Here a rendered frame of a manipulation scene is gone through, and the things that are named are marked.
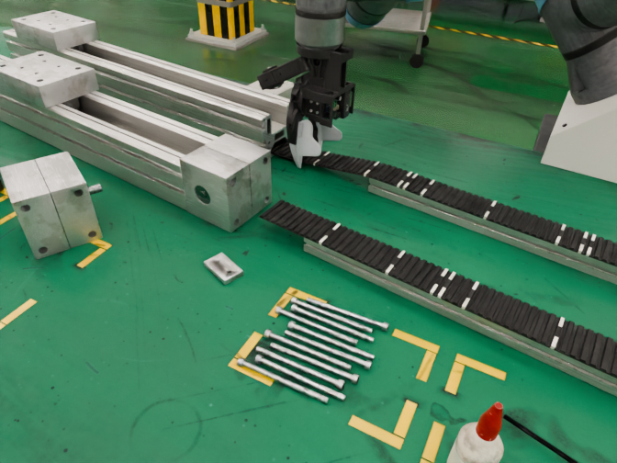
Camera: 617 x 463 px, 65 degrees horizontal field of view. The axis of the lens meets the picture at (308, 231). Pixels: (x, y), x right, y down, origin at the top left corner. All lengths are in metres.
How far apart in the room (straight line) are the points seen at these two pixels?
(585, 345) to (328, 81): 0.50
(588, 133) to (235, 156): 0.61
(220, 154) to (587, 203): 0.60
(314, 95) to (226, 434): 0.51
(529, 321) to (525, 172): 0.41
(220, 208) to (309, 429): 0.34
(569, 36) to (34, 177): 0.90
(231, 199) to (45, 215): 0.24
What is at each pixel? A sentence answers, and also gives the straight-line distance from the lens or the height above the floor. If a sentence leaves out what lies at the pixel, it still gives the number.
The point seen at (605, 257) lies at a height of 0.81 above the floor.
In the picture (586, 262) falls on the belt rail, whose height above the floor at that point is 0.79.
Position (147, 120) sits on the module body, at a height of 0.86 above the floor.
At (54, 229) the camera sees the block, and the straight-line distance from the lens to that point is 0.73.
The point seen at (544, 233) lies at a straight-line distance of 0.75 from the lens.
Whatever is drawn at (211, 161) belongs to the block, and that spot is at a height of 0.87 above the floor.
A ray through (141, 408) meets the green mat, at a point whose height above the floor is 0.78.
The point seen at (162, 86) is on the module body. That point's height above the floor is 0.86.
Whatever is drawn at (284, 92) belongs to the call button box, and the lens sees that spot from 1.03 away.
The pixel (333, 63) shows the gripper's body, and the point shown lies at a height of 0.98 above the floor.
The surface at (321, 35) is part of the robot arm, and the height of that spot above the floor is 1.02.
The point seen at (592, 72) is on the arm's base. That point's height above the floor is 0.93.
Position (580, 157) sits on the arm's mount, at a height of 0.81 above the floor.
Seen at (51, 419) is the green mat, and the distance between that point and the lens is 0.57.
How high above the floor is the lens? 1.23
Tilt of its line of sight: 38 degrees down
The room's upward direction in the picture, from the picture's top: 2 degrees clockwise
